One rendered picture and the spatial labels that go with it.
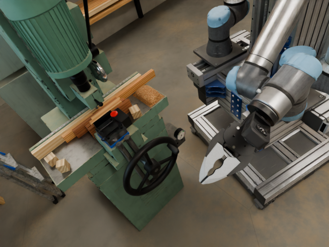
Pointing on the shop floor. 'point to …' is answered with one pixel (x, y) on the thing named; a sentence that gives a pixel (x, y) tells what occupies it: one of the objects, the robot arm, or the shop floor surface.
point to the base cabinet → (121, 204)
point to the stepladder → (11, 168)
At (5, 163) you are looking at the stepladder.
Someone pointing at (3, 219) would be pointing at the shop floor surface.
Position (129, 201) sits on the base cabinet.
